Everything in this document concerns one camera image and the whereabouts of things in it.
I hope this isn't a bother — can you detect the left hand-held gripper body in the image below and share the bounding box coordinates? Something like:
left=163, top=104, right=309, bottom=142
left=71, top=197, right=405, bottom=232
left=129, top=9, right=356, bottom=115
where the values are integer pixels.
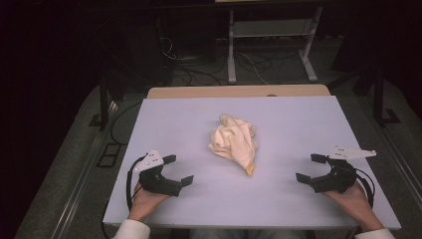
left=133, top=148, right=183, bottom=197

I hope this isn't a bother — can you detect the black floor outlet frame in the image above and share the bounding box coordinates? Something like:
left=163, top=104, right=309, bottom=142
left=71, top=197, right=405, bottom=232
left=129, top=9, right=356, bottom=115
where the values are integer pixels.
left=96, top=142, right=122, bottom=169

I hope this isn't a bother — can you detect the dark cabinet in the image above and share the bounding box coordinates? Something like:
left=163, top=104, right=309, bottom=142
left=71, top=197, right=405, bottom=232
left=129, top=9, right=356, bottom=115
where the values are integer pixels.
left=127, top=18, right=174, bottom=88

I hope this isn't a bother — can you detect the black metal stand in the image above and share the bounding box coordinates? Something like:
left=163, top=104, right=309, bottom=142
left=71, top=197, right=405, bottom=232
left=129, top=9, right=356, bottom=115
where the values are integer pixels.
left=371, top=64, right=401, bottom=128
left=88, top=74, right=121, bottom=131

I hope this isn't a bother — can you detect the light wooden table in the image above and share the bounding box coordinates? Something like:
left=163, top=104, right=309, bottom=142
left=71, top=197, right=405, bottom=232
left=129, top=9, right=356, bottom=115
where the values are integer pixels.
left=146, top=84, right=331, bottom=100

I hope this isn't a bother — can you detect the white metal table frame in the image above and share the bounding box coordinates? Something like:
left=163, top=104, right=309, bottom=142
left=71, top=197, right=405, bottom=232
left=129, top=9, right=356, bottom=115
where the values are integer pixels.
left=227, top=4, right=324, bottom=85

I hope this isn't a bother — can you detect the cream yellow garment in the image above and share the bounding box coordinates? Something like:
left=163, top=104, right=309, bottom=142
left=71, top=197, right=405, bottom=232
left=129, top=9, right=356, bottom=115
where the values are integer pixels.
left=208, top=114, right=259, bottom=176

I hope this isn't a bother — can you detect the person's right hand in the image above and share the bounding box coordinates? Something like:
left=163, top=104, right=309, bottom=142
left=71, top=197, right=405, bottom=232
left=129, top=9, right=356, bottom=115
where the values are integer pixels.
left=321, top=181, right=384, bottom=232

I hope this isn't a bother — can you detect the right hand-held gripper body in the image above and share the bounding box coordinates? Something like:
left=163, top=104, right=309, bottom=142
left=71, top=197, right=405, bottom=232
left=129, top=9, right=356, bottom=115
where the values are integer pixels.
left=312, top=145, right=377, bottom=194

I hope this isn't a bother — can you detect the person's left hand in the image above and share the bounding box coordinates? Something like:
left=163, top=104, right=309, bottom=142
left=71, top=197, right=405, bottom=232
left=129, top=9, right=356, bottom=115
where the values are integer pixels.
left=128, top=183, right=171, bottom=223

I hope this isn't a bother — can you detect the black floor cable tangle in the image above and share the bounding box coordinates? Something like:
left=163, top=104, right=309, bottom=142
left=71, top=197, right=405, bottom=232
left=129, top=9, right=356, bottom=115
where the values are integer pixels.
left=171, top=54, right=230, bottom=88

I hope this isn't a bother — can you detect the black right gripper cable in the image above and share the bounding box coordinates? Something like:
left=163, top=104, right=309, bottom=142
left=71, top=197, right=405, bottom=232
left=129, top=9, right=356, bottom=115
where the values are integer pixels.
left=351, top=166, right=376, bottom=209

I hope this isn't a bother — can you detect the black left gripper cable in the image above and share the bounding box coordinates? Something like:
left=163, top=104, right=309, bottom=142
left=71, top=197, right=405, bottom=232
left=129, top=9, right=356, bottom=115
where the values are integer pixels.
left=125, top=154, right=147, bottom=212

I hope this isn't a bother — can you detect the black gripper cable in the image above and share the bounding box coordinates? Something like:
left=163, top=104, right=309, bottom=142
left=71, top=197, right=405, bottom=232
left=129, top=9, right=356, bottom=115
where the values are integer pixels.
left=125, top=154, right=147, bottom=212
left=351, top=166, right=376, bottom=209

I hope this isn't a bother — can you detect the black looped floor cable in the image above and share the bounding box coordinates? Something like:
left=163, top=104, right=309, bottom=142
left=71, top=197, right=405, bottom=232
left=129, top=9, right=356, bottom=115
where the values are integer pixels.
left=109, top=100, right=143, bottom=146

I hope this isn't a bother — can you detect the white floor cable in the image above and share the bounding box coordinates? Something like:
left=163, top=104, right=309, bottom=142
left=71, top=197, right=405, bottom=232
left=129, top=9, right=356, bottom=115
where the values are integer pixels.
left=238, top=51, right=269, bottom=86

